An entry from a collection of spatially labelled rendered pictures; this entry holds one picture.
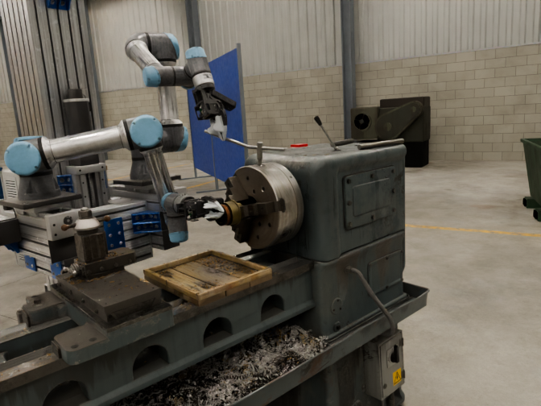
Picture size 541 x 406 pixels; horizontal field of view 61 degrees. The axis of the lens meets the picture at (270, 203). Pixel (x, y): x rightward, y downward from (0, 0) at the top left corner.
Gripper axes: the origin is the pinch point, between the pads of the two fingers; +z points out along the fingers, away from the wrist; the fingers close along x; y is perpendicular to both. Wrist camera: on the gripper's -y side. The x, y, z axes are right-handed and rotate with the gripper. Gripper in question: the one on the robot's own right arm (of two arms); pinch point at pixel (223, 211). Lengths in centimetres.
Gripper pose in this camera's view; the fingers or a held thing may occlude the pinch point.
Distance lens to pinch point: 159.8
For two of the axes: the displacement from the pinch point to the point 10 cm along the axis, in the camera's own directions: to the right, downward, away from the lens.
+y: -7.6, 1.8, -6.3
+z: 6.5, 1.1, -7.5
